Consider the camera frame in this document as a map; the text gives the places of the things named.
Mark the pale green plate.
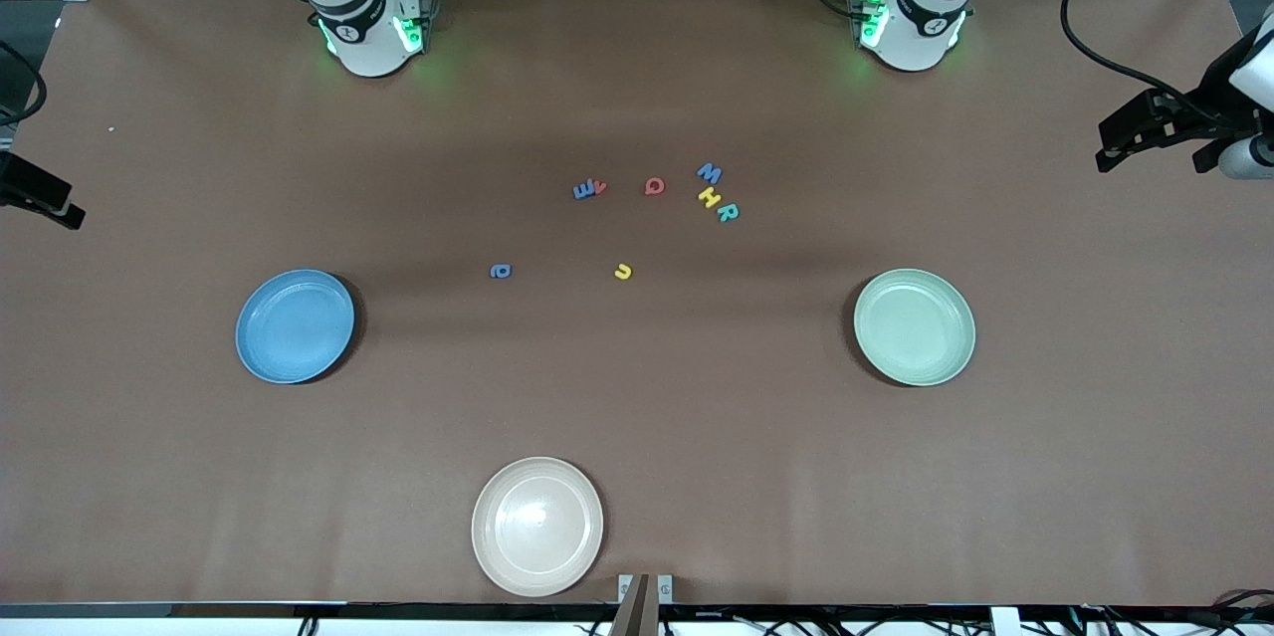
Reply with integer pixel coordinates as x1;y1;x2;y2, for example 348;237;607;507
853;268;977;387

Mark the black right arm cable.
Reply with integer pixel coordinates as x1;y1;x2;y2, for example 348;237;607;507
0;39;47;125

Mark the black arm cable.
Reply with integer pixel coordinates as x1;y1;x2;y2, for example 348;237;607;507
0;39;47;125
1060;0;1210;109

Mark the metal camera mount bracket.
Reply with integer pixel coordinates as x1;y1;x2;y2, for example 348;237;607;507
609;573;675;636

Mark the beige plate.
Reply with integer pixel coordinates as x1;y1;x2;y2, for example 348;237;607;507
471;457;605;598

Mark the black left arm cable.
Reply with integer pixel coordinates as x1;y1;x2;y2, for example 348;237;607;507
1060;0;1210;109

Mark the blue plate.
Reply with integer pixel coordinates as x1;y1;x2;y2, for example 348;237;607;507
235;269;356;385

